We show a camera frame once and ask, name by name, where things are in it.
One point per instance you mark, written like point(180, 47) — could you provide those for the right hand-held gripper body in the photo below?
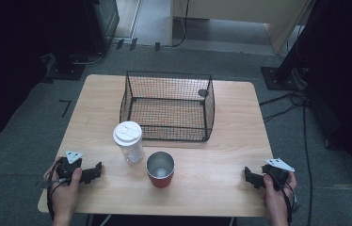
point(277, 175)

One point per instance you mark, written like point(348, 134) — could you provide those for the clear bottle with white lid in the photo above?
point(127, 133)

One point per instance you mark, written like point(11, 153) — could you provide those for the beige wooden furniture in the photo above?
point(243, 9)

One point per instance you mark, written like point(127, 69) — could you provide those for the black curtain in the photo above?
point(346, 78)
point(14, 62)

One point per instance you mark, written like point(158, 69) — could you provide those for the dark equipment case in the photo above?
point(105, 22)

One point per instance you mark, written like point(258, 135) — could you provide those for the person's left hand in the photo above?
point(64, 196)

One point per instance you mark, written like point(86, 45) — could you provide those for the black stand base plate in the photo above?
point(66, 72)
point(274, 78)

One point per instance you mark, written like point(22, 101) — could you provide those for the person's right hand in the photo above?
point(276, 202)

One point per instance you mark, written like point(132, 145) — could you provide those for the red cup with steel inside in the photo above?
point(161, 180)

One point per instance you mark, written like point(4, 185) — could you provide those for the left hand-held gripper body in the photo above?
point(66, 168)

